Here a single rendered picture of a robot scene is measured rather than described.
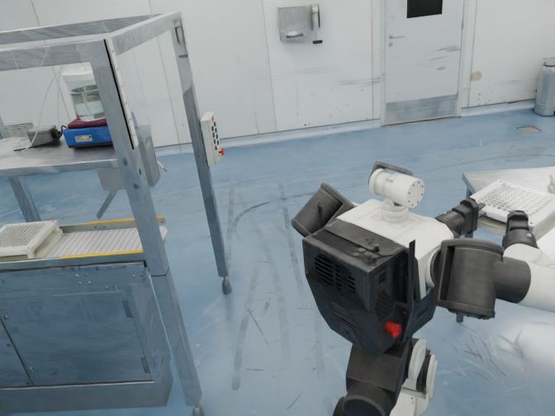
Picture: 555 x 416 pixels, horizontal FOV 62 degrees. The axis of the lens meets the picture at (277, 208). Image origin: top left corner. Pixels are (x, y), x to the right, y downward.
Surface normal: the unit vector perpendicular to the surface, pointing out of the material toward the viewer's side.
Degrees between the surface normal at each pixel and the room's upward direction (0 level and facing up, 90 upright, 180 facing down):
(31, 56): 90
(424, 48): 90
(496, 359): 0
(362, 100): 90
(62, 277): 90
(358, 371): 45
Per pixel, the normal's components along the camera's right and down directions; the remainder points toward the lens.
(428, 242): 0.35, -0.47
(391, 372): -0.40, -0.31
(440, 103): 0.08, 0.45
